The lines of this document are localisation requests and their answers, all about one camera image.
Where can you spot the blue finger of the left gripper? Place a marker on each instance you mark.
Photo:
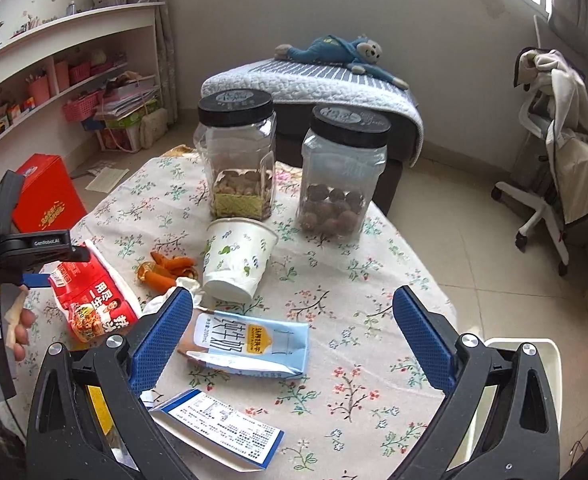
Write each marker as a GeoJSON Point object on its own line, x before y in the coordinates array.
{"type": "Point", "coordinates": [36, 280]}

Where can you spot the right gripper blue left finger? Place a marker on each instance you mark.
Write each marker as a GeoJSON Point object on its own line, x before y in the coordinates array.
{"type": "Point", "coordinates": [155, 337]}

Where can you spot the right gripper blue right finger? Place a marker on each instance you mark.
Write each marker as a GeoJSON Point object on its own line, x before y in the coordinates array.
{"type": "Point", "coordinates": [430, 337]}

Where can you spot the red noodle packet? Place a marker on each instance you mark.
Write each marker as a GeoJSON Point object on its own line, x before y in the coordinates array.
{"type": "Point", "coordinates": [94, 298]}

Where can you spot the orange peel piece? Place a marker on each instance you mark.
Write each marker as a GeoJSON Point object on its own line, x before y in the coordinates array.
{"type": "Point", "coordinates": [161, 273]}

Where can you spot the light blue milk carton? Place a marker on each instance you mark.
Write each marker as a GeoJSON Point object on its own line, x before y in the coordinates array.
{"type": "Point", "coordinates": [242, 345]}

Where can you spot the blue white medicine box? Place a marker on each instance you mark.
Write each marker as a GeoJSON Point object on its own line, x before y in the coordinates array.
{"type": "Point", "coordinates": [218, 431]}

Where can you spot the white paper cup green leaves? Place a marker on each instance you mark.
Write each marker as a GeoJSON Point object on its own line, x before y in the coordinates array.
{"type": "Point", "coordinates": [236, 255]}

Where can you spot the yellow snack packet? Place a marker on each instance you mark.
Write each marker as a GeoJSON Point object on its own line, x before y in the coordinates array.
{"type": "Point", "coordinates": [101, 408]}

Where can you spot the person's left hand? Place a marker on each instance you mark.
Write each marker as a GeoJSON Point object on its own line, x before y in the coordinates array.
{"type": "Point", "coordinates": [1, 319]}

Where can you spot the red cardboard box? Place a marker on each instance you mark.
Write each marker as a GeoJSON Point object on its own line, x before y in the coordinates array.
{"type": "Point", "coordinates": [48, 199]}

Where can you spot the white plastic stool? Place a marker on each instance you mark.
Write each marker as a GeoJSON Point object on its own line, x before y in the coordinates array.
{"type": "Point", "coordinates": [551, 362]}

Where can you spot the floral tablecloth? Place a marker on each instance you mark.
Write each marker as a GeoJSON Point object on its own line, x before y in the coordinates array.
{"type": "Point", "coordinates": [364, 401]}

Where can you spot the white bookshelf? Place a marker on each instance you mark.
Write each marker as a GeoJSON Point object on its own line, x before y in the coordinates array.
{"type": "Point", "coordinates": [47, 68]}

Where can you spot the pink plastic basket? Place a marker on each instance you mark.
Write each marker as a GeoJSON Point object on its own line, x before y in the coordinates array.
{"type": "Point", "coordinates": [83, 107]}

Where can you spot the white office chair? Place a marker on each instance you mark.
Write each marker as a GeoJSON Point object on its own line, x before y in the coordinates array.
{"type": "Point", "coordinates": [532, 184]}

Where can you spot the clear jar with brown nuts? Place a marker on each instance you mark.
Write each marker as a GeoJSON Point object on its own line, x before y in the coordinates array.
{"type": "Point", "coordinates": [344, 154]}

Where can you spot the clear jar with yellow snacks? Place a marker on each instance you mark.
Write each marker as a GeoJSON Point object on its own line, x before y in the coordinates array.
{"type": "Point", "coordinates": [235, 137]}

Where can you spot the beige coat on chair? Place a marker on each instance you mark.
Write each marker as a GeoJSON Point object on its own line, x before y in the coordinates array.
{"type": "Point", "coordinates": [566, 138]}

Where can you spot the blue plush monkey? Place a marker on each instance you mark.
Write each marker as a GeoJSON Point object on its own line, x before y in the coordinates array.
{"type": "Point", "coordinates": [361, 56]}

